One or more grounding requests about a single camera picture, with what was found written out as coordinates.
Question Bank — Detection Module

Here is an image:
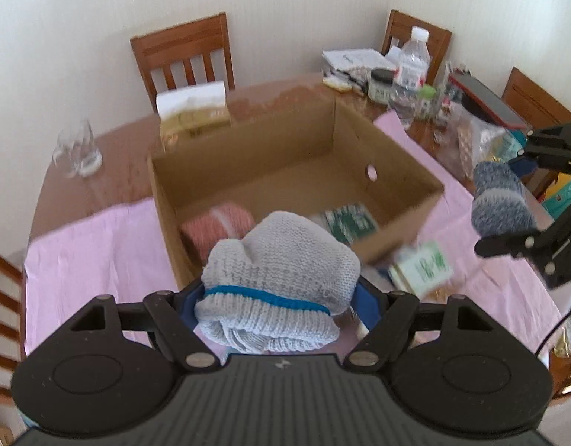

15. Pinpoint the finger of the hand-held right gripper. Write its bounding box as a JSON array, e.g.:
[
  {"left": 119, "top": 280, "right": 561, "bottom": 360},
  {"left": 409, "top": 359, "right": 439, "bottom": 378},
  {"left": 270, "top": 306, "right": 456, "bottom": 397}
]
[
  {"left": 506, "top": 121, "right": 571, "bottom": 178},
  {"left": 474, "top": 197, "right": 571, "bottom": 289}
]

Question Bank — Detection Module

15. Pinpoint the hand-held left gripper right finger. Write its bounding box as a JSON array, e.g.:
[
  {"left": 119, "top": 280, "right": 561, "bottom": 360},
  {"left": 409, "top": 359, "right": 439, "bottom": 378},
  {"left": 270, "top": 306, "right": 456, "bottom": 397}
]
[{"left": 343, "top": 279, "right": 493, "bottom": 372}]

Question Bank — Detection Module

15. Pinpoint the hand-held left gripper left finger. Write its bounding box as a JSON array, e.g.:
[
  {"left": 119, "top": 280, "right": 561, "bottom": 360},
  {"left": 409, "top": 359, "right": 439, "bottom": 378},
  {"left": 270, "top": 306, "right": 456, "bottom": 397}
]
[{"left": 71, "top": 281, "right": 219, "bottom": 372}]

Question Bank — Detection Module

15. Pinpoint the blue grey fuzzy sock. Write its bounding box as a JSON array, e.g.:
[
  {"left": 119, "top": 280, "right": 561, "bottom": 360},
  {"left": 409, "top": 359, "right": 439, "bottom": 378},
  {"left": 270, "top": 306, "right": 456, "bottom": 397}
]
[{"left": 471, "top": 160, "right": 539, "bottom": 237}]

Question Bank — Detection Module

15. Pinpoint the green white tissue pack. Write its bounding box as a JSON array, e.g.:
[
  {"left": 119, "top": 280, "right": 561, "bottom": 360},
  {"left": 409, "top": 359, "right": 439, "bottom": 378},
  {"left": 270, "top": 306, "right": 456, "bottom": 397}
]
[{"left": 388, "top": 240, "right": 454, "bottom": 299}]

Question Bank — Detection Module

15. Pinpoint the grey knit sock blue stripe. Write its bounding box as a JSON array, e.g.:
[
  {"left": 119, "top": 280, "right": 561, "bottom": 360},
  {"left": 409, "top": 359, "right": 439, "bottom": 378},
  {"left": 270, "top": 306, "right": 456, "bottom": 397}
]
[{"left": 195, "top": 210, "right": 360, "bottom": 354}]

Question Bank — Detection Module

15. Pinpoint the cardboard box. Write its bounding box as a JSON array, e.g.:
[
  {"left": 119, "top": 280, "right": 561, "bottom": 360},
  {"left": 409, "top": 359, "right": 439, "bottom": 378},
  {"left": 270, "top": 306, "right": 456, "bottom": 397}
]
[{"left": 147, "top": 94, "right": 446, "bottom": 291}]

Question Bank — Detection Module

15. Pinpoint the teal white packet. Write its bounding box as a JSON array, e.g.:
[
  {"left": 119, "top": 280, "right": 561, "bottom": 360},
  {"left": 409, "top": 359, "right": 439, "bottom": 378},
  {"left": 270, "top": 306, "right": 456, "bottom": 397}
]
[{"left": 492, "top": 130, "right": 523, "bottom": 161}]

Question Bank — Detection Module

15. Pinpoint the teal cardboard carton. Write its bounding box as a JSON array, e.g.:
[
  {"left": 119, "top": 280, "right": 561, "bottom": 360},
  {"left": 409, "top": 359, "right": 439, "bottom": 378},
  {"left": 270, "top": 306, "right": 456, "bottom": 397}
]
[{"left": 539, "top": 172, "right": 571, "bottom": 219}]

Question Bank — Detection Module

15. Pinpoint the wooden chair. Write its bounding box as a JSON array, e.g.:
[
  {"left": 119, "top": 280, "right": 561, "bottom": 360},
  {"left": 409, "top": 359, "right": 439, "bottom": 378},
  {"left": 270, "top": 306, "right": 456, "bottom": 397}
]
[
  {"left": 129, "top": 12, "right": 236, "bottom": 112},
  {"left": 381, "top": 9, "right": 452, "bottom": 87},
  {"left": 501, "top": 66, "right": 571, "bottom": 131},
  {"left": 0, "top": 244, "right": 28, "bottom": 398},
  {"left": 548, "top": 334, "right": 571, "bottom": 398}
]

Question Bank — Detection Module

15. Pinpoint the clear container with red lid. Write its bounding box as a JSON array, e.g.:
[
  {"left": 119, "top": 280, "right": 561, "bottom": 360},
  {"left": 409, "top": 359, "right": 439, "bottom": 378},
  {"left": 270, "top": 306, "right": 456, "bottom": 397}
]
[{"left": 446, "top": 102, "right": 519, "bottom": 180}]

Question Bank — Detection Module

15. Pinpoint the pink knit sock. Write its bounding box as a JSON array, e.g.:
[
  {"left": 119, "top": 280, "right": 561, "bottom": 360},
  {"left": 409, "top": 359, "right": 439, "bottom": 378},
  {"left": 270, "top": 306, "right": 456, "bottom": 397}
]
[{"left": 180, "top": 202, "right": 256, "bottom": 261}]

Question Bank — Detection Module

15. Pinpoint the red black case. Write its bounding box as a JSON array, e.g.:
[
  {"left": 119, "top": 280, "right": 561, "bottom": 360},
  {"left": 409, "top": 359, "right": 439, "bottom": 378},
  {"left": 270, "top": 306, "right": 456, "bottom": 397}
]
[{"left": 448, "top": 72, "right": 530, "bottom": 129}]

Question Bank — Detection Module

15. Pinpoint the dark green printed packet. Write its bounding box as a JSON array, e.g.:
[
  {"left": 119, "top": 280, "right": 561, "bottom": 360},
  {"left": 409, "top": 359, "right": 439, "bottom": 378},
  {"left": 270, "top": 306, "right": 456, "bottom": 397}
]
[{"left": 325, "top": 203, "right": 381, "bottom": 247}]

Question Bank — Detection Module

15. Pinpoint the pink tablecloth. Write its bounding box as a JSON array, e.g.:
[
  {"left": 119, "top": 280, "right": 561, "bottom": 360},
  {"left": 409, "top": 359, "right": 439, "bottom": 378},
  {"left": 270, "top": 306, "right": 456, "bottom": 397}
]
[{"left": 22, "top": 114, "right": 565, "bottom": 358}]

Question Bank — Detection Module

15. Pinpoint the green cap bottle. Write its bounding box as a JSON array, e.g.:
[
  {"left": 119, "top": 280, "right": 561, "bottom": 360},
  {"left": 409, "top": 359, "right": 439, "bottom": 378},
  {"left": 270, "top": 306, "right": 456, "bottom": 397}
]
[{"left": 416, "top": 84, "right": 439, "bottom": 119}]

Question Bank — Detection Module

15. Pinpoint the clear plastic water bottle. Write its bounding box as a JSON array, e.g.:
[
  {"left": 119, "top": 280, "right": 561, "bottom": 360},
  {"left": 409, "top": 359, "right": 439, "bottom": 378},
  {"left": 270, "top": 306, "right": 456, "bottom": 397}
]
[{"left": 390, "top": 27, "right": 430, "bottom": 126}]

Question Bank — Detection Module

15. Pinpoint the black lid jar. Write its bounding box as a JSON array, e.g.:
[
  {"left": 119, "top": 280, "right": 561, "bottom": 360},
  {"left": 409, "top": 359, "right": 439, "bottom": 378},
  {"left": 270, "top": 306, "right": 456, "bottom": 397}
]
[{"left": 368, "top": 69, "right": 397, "bottom": 103}]

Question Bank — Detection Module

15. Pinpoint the clear glass mug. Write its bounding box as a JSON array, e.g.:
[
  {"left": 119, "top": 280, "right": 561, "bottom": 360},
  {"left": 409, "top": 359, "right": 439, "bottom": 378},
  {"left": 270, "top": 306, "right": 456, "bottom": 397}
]
[{"left": 52, "top": 120, "right": 103, "bottom": 178}]

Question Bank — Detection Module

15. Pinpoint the stack of white papers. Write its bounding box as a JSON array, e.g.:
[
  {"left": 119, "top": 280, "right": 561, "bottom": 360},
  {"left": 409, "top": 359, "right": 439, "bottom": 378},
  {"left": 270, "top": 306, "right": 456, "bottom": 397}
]
[{"left": 321, "top": 48, "right": 398, "bottom": 84}]

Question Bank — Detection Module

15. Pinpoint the black cable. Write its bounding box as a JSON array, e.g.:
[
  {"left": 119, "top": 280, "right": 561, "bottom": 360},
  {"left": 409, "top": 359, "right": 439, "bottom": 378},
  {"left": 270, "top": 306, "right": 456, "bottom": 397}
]
[{"left": 534, "top": 302, "right": 571, "bottom": 356}]

